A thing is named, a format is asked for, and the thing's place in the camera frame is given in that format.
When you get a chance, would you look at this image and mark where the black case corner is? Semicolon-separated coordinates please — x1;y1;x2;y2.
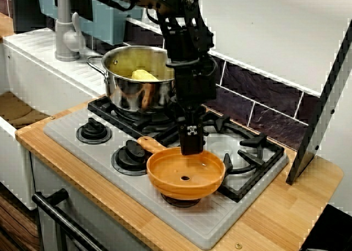
298;203;352;251

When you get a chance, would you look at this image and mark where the grey toy faucet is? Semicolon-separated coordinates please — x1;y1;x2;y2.
54;0;86;62

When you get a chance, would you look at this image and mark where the dark tile backsplash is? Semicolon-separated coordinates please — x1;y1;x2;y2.
120;17;322;153

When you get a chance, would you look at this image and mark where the black stove knob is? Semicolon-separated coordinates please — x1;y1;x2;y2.
76;118;113;145
111;140;151;177
161;194;204;208

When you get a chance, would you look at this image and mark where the orange toy frying pan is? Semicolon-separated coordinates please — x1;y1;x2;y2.
136;136;226;201

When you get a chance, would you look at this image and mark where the teal toy microwave box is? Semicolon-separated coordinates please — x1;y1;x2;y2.
37;0;148;45

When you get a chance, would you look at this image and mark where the stainless steel pot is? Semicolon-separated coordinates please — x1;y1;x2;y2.
85;45;177;115

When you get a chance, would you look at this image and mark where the white toy oven cabinet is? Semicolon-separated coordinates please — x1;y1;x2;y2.
29;152;155;251

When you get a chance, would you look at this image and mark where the black oven door handle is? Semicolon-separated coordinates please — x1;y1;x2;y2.
31;188;111;251

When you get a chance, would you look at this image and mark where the grey toy stove plate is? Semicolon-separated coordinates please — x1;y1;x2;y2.
43;105;290;250

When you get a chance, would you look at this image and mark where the black burner grate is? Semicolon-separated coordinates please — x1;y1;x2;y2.
87;96;285;204

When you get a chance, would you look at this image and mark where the yellow toy corn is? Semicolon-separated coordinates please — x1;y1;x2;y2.
131;69;160;83

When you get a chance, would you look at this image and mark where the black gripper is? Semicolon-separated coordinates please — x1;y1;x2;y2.
166;57;219;156

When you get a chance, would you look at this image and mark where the wooden side table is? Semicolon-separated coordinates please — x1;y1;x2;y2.
0;12;14;40

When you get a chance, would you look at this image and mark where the dark side panel board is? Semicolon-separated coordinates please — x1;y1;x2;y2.
285;23;352;186

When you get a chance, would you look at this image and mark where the white toy sink unit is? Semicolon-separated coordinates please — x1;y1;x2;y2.
0;27;111;210

